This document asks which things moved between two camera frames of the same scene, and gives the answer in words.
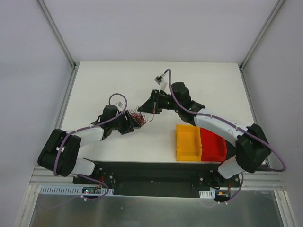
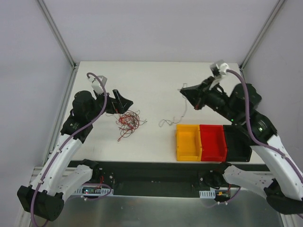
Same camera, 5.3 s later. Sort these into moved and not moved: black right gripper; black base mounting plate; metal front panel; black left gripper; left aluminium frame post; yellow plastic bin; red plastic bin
Moved: black right gripper; black left gripper
Not moved: metal front panel; red plastic bin; black base mounting plate; yellow plastic bin; left aluminium frame post
